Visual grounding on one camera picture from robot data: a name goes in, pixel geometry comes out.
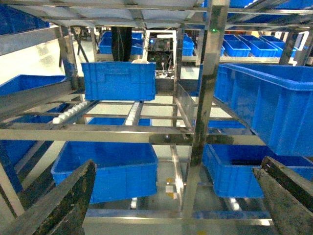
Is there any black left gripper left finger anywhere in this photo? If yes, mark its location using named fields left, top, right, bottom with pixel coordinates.
left=1, top=159, right=96, bottom=235

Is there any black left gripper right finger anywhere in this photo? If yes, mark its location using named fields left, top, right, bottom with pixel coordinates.
left=252, top=156, right=313, bottom=235

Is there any blue crate lower right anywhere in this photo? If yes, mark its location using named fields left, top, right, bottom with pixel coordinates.
left=202, top=144, right=313, bottom=198

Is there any blue crate lower left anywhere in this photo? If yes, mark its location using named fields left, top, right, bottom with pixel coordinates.
left=51, top=141, right=158, bottom=204

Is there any white roller track left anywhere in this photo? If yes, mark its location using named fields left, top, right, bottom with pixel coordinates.
left=52, top=101, right=89, bottom=124

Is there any white roller track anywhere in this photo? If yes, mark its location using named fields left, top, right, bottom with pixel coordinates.
left=52, top=101, right=89, bottom=124
left=123, top=101, right=144, bottom=126

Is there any large blue crate right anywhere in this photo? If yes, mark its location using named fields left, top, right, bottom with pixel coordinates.
left=214, top=64, right=313, bottom=157

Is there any white roller track centre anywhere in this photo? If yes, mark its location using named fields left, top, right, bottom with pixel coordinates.
left=123, top=101, right=144, bottom=126

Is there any blue crate far left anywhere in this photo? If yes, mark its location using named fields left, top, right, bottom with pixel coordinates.
left=0, top=74, right=66, bottom=96

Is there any blue crate on rollers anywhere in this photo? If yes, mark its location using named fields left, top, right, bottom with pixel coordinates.
left=81, top=62, right=156, bottom=101

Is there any white object in crate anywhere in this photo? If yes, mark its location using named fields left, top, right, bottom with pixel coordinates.
left=132, top=58, right=150, bottom=64

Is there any person in black trousers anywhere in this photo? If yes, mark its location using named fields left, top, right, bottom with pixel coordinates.
left=112, top=27, right=132, bottom=62

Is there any stainless steel shelf frame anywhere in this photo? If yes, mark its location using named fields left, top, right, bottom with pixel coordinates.
left=5, top=0, right=313, bottom=235

